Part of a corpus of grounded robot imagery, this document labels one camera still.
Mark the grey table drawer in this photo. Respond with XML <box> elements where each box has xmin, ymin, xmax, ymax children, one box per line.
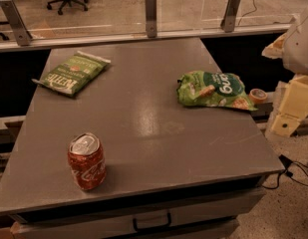
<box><xmin>11</xmin><ymin>187</ymin><xmax>265</xmax><ymax>239</ymax></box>

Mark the right metal glass bracket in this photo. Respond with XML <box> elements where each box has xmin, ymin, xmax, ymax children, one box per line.
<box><xmin>220</xmin><ymin>0</ymin><xmax>241</xmax><ymax>33</ymax></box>

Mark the metal glass bracket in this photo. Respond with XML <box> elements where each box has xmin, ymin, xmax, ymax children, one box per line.
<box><xmin>220</xmin><ymin>0</ymin><xmax>241</xmax><ymax>33</ymax></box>
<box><xmin>145</xmin><ymin>0</ymin><xmax>156</xmax><ymax>38</ymax></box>
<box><xmin>0</xmin><ymin>0</ymin><xmax>32</xmax><ymax>46</ymax></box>

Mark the orange tape roll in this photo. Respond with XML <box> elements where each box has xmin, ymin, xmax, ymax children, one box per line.
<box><xmin>249</xmin><ymin>89</ymin><xmax>268</xmax><ymax>104</ymax></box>

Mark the green jalapeno Kettle chip bag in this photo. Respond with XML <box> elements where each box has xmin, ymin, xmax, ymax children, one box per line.
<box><xmin>33</xmin><ymin>51</ymin><xmax>111</xmax><ymax>97</ymax></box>

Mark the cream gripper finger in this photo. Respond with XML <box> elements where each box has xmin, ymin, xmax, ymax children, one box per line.
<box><xmin>271</xmin><ymin>75</ymin><xmax>308</xmax><ymax>136</ymax></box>
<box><xmin>261</xmin><ymin>34</ymin><xmax>286</xmax><ymax>59</ymax></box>

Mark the black floor cable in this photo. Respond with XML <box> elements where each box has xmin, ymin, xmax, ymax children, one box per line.
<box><xmin>261</xmin><ymin>154</ymin><xmax>308</xmax><ymax>190</ymax></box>

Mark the red Coca-Cola can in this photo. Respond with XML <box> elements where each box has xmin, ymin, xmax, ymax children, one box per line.
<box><xmin>68</xmin><ymin>132</ymin><xmax>106</xmax><ymax>190</ymax></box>

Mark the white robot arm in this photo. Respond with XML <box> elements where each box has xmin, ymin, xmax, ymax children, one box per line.
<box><xmin>262</xmin><ymin>6</ymin><xmax>308</xmax><ymax>136</ymax></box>

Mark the left metal glass bracket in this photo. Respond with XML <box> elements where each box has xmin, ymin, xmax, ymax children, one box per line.
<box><xmin>0</xmin><ymin>0</ymin><xmax>32</xmax><ymax>46</ymax></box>

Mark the middle metal glass bracket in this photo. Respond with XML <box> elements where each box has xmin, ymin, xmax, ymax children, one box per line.
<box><xmin>145</xmin><ymin>0</ymin><xmax>156</xmax><ymax>38</ymax></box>

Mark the black drawer handle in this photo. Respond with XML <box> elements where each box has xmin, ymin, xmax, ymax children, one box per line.
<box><xmin>133</xmin><ymin>212</ymin><xmax>172</xmax><ymax>233</ymax></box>

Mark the green rice chip bag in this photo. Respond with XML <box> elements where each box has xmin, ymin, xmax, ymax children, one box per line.
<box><xmin>176</xmin><ymin>71</ymin><xmax>256</xmax><ymax>111</ymax></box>

